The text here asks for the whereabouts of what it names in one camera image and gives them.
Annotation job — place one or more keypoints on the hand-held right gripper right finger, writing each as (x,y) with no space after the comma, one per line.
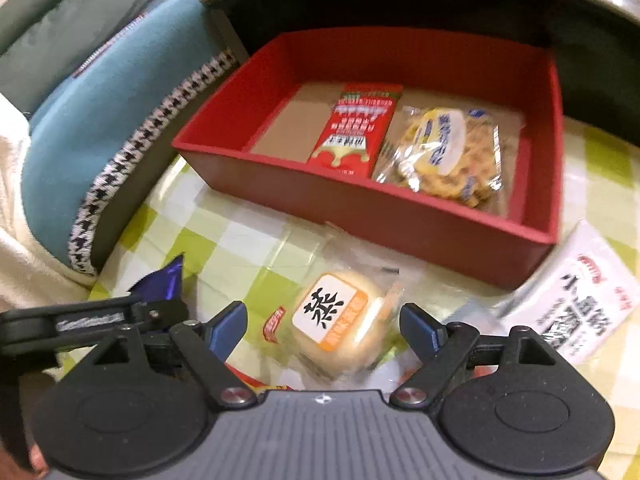
(417,322)

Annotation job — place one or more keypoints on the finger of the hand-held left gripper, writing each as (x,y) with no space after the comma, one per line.
(150,316)

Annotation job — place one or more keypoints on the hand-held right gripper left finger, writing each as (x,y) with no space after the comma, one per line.
(227,321)

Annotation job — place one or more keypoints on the purple snack packet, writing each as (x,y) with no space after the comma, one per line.
(160,285)

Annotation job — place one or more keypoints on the round cake packet orange label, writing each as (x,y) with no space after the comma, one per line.
(330,320)

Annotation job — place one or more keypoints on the red cardboard box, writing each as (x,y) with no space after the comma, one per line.
(400,225)

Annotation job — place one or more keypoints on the green checked tablecloth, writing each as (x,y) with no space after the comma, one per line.
(165,220)

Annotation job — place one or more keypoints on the white fleece blanket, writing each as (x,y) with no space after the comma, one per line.
(20,210)

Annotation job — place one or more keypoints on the white snack packet black print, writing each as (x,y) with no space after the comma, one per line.
(565,300)

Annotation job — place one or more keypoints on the clear cracker packet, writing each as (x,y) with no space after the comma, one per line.
(445,160)

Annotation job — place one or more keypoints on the teal sofa cover houndstooth trim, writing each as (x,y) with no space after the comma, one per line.
(100,125)

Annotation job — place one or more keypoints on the red snack packet white print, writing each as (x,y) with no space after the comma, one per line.
(350,130)

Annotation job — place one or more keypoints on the large grey-green sofa cushion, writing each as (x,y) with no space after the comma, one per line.
(60,20)

